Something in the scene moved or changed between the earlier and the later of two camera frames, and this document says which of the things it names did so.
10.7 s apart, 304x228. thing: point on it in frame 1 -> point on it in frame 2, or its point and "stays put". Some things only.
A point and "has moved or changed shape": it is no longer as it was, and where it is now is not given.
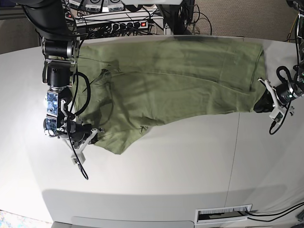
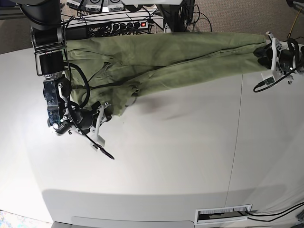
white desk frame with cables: [116, 19] stays put
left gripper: [80, 135] -> [89, 120]
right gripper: [282, 94] -> [283, 61]
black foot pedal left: [74, 4] stays put
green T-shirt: [125, 85] has moved or changed shape
